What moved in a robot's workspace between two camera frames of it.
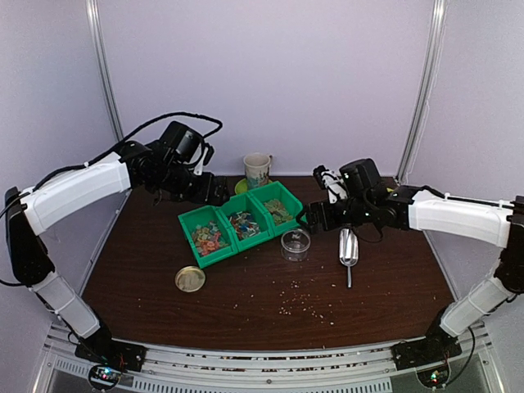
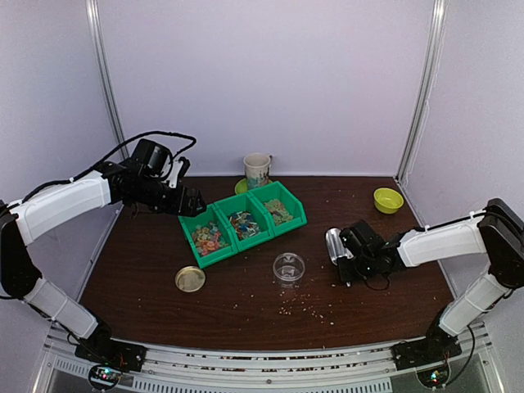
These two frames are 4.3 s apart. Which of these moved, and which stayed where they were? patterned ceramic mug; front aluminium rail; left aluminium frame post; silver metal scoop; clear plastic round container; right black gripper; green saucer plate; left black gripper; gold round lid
Moved: left black gripper; right black gripper; clear plastic round container; silver metal scoop
Stayed: patterned ceramic mug; left aluminium frame post; gold round lid; front aluminium rail; green saucer plate
